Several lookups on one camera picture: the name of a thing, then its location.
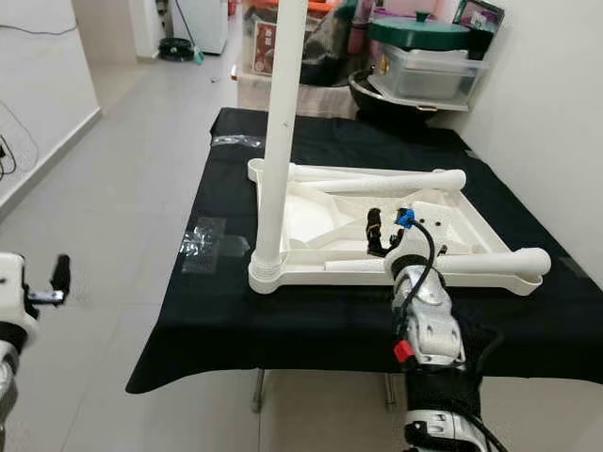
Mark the beige cloth covered shelf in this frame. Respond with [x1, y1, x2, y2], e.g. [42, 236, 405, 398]
[236, 73, 350, 116]

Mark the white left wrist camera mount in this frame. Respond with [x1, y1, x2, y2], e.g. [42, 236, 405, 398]
[0, 252, 41, 326]

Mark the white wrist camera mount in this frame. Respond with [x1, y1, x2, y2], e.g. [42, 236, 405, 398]
[0, 252, 41, 326]
[382, 240, 434, 274]

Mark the clear tape strip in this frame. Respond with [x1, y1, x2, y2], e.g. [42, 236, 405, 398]
[212, 135, 265, 150]

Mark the clear plastic storage bin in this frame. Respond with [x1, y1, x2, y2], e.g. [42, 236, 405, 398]
[377, 45, 491, 105]

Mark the orange bin lid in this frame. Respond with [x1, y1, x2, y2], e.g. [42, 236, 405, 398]
[242, 0, 340, 18]

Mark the mop with blue head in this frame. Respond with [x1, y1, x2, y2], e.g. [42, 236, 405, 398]
[179, 0, 206, 65]

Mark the clear tape cross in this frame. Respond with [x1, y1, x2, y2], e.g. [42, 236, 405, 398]
[179, 217, 251, 274]

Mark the purple printed box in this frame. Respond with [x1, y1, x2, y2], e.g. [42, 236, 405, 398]
[452, 0, 508, 59]

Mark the red printed cardboard box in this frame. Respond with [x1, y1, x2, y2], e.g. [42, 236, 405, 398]
[250, 11, 274, 78]

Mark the white plastic children table top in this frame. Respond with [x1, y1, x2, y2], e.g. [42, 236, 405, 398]
[247, 157, 549, 298]

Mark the white fridge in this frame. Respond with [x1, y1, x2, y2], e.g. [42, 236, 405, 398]
[174, 0, 232, 56]

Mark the black plastic bag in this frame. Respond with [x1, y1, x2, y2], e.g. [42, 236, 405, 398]
[300, 5, 373, 90]

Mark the black round robot vacuum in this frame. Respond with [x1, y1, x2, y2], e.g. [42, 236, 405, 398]
[158, 36, 197, 62]

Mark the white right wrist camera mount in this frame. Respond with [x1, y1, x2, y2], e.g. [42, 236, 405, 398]
[382, 240, 434, 274]

